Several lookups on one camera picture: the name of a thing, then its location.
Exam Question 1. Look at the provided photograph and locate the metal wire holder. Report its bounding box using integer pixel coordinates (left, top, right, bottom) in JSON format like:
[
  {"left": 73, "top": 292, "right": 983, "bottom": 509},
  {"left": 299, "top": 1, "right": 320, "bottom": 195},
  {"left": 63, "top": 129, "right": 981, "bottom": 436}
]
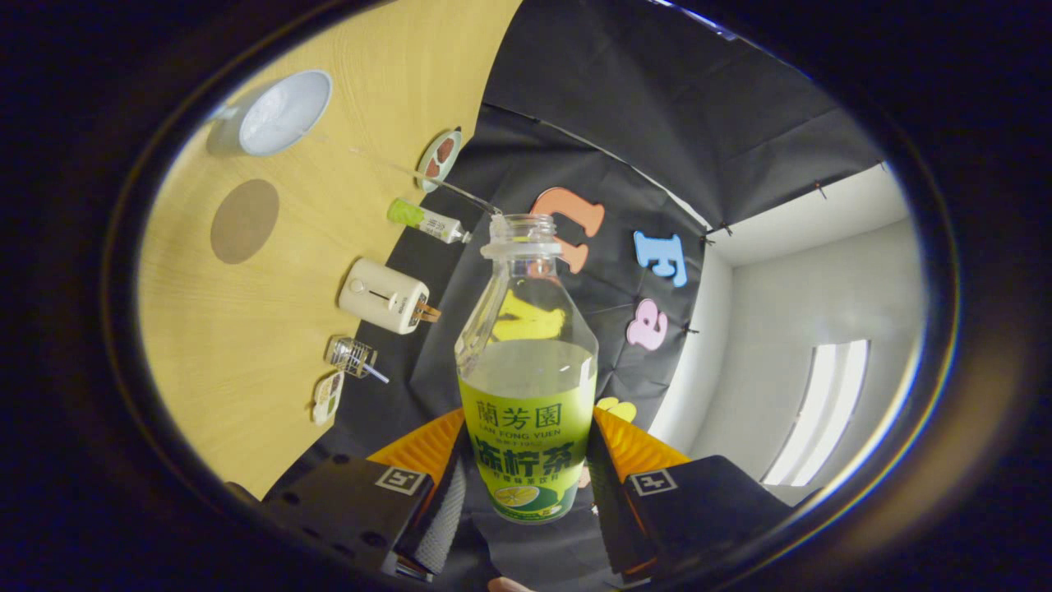
[{"left": 327, "top": 335, "right": 379, "bottom": 379}]

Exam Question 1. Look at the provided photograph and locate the cream toaster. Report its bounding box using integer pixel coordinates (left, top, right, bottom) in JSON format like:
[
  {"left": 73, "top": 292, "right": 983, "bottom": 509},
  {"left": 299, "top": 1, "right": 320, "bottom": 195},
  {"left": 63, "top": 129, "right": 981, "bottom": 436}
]
[{"left": 338, "top": 257, "right": 431, "bottom": 335}]

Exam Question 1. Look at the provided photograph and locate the capped green label bottle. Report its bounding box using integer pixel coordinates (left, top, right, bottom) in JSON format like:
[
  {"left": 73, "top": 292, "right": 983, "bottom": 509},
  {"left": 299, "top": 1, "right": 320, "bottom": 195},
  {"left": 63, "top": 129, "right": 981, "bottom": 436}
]
[{"left": 387, "top": 197, "right": 473, "bottom": 245}]

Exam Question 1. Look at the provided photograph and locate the white divided dish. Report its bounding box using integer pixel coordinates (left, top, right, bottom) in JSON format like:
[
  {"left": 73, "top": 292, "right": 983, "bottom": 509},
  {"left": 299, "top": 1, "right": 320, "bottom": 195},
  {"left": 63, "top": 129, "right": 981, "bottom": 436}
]
[{"left": 312, "top": 371, "right": 346, "bottom": 425}]

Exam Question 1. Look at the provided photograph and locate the round brown coaster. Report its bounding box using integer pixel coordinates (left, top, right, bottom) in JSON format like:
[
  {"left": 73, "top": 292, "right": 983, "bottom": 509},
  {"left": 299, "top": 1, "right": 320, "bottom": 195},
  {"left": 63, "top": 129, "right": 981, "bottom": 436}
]
[{"left": 210, "top": 179, "right": 280, "bottom": 265}]

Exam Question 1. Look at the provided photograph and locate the wooden table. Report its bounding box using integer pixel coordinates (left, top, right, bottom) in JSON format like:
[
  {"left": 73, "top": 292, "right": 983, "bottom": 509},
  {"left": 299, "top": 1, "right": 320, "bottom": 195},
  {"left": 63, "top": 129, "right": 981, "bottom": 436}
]
[{"left": 136, "top": 0, "right": 523, "bottom": 500}]

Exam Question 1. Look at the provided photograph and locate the green label juice bottle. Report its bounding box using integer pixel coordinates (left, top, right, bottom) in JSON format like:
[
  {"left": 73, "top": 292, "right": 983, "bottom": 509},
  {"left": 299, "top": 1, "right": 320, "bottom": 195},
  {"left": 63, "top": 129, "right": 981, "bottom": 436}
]
[{"left": 454, "top": 214, "right": 599, "bottom": 525}]

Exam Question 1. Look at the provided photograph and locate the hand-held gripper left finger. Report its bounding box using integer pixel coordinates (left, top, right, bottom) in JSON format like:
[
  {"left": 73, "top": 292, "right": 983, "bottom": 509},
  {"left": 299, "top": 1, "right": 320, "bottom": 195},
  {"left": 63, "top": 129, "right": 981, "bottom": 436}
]
[{"left": 261, "top": 408, "right": 475, "bottom": 580}]

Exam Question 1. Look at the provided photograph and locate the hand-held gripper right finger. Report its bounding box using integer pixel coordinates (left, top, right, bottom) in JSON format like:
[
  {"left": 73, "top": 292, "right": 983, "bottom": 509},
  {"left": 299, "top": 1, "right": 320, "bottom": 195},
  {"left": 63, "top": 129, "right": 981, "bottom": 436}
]
[{"left": 585, "top": 406, "right": 794, "bottom": 580}]

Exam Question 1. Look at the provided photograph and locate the ceiling light panel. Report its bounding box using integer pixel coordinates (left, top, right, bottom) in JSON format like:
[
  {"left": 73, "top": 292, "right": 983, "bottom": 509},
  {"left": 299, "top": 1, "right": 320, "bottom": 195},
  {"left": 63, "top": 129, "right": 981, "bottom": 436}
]
[{"left": 760, "top": 339, "right": 870, "bottom": 488}]

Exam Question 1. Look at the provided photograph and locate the pale green plate with meat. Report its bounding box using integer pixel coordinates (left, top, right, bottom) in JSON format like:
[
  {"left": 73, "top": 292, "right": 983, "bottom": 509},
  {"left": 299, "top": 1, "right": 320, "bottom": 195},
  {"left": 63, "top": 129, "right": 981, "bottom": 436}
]
[{"left": 415, "top": 128, "right": 463, "bottom": 193}]

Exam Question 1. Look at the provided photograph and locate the pale grey cup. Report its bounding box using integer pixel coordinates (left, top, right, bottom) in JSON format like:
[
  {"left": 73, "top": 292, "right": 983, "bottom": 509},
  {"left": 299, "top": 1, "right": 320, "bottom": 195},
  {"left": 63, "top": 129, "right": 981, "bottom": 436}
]
[{"left": 205, "top": 69, "right": 334, "bottom": 158}]

